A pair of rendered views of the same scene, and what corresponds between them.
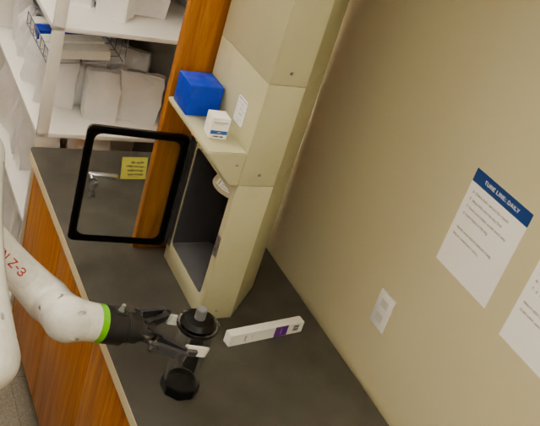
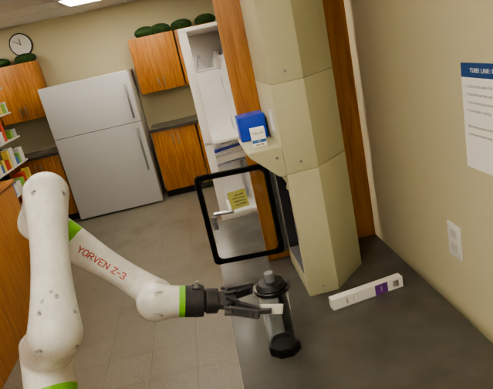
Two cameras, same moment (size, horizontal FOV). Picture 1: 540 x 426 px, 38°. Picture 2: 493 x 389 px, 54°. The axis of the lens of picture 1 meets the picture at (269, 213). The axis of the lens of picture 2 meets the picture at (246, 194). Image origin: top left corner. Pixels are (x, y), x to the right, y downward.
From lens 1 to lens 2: 92 cm
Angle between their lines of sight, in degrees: 30
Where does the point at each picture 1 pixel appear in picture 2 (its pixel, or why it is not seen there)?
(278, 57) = (266, 61)
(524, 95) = not seen: outside the picture
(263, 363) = (364, 316)
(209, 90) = (251, 117)
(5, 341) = (57, 314)
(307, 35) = (281, 35)
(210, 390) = (312, 346)
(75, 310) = (152, 292)
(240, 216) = (302, 200)
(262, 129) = (283, 123)
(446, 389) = not seen: outside the picture
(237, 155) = (273, 150)
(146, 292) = not seen: hidden behind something
